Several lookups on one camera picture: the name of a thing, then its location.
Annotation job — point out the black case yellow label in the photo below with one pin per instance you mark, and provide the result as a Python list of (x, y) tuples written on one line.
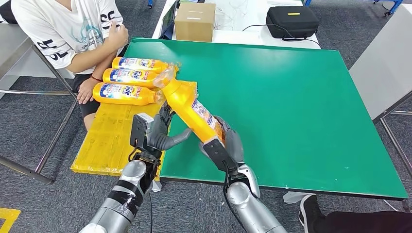
[(292, 21), (6, 13)]

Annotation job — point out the person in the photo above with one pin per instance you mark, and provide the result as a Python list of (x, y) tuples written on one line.
[(58, 29), (354, 222)]

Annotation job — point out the person's right hand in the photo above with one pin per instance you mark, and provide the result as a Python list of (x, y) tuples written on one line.
[(118, 34)]

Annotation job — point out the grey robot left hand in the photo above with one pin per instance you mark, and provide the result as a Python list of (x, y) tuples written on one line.
[(157, 138)]

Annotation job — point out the person's left hand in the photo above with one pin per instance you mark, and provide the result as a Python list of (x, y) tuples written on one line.
[(87, 91)]

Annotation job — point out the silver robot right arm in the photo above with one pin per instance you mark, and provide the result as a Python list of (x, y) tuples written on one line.
[(254, 209)]

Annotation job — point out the dark laptop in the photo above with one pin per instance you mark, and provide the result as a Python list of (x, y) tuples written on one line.
[(168, 19)]

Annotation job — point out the orange detergent bottle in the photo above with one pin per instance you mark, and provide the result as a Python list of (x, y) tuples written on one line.
[(128, 83), (157, 66), (116, 98), (186, 106)]

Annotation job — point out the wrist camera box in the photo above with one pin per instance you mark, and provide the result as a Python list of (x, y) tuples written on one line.
[(219, 154), (139, 132)]

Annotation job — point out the green table mat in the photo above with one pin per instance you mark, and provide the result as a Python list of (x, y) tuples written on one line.
[(305, 112)]

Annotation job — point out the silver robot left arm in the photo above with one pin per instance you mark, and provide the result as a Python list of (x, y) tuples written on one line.
[(125, 199)]

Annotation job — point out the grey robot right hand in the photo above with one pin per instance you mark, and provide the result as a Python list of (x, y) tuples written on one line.
[(235, 144)]

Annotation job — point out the steel table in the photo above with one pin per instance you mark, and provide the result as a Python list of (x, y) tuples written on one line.
[(13, 45)]

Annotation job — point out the grey table metal legs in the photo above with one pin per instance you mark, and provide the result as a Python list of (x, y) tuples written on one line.
[(379, 64)]

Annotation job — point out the blue cart frame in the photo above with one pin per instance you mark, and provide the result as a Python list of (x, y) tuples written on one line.
[(395, 4)]

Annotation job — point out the white table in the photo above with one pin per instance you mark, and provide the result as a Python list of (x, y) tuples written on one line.
[(244, 37)]

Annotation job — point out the brown cardboard box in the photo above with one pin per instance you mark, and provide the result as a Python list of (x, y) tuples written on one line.
[(194, 22)]

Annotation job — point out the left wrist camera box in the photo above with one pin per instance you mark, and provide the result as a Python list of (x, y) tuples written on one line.
[(139, 132)]

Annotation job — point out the yellow taped plastic sheet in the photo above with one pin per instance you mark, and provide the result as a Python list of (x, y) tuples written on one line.
[(106, 141)]

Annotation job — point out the person's right forearm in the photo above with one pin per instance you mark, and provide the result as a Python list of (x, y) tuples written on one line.
[(93, 56)]

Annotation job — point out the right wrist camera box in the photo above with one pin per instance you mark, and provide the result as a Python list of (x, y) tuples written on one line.
[(219, 154)]

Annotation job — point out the white table foot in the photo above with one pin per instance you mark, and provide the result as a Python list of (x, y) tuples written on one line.
[(157, 186), (296, 197)]

